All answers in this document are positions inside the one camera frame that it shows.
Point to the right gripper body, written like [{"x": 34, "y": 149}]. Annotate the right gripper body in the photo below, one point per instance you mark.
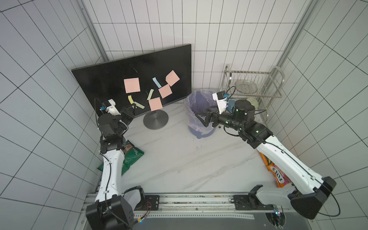
[{"x": 212, "y": 119}]

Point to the pink note bottom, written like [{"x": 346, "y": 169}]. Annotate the pink note bottom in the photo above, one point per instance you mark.
[{"x": 155, "y": 104}]

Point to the yellow strip note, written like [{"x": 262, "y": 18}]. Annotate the yellow strip note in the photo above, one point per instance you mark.
[
  {"x": 139, "y": 105},
  {"x": 150, "y": 94},
  {"x": 130, "y": 99}
]

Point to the green snack bag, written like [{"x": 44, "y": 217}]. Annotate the green snack bag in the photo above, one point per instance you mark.
[{"x": 131, "y": 153}]

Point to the aluminium mounting rail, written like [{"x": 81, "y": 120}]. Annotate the aluminium mounting rail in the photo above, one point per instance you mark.
[{"x": 216, "y": 211}]

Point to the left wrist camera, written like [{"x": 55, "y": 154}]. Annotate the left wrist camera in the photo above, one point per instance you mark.
[{"x": 109, "y": 107}]

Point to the green bowl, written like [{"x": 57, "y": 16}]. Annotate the green bowl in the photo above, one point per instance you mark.
[{"x": 254, "y": 102}]

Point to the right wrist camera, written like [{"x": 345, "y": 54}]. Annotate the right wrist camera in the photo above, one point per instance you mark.
[{"x": 221, "y": 99}]

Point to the steel dish rack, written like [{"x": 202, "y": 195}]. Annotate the steel dish rack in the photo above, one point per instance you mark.
[{"x": 269, "y": 86}]

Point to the round grey monitor base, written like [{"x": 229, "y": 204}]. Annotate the round grey monitor base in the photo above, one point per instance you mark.
[{"x": 156, "y": 119}]

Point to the purple trash bin with liner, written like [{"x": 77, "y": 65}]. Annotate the purple trash bin with liner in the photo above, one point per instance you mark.
[{"x": 197, "y": 105}]

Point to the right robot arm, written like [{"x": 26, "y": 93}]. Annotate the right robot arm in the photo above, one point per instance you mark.
[{"x": 306, "y": 193}]

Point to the clear glass plate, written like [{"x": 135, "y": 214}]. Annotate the clear glass plate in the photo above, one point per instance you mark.
[{"x": 246, "y": 87}]

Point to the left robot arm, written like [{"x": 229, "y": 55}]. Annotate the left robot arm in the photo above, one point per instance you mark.
[{"x": 113, "y": 209}]

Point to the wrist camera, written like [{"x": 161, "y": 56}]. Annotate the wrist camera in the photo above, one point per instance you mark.
[
  {"x": 221, "y": 99},
  {"x": 109, "y": 107}
]

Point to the blue bowl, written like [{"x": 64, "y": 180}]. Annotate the blue bowl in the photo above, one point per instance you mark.
[{"x": 230, "y": 105}]

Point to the orange candy bag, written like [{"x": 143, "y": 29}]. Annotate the orange candy bag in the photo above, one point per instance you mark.
[{"x": 281, "y": 179}]

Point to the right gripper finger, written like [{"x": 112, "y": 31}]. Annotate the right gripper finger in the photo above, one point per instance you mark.
[
  {"x": 203, "y": 118},
  {"x": 211, "y": 109}
]

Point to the light blue strip note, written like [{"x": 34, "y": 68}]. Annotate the light blue strip note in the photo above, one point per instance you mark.
[{"x": 156, "y": 82}]

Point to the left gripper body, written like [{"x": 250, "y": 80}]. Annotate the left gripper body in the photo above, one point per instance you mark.
[{"x": 126, "y": 116}]

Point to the pink note top right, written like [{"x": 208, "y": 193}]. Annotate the pink note top right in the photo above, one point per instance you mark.
[{"x": 172, "y": 78}]

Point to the black flat monitor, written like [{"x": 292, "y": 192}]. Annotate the black flat monitor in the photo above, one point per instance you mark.
[{"x": 105, "y": 81}]

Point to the pink note middle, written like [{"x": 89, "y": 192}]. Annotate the pink note middle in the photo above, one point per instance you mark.
[{"x": 165, "y": 91}]

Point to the large pink note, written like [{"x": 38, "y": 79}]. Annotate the large pink note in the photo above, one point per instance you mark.
[{"x": 132, "y": 85}]

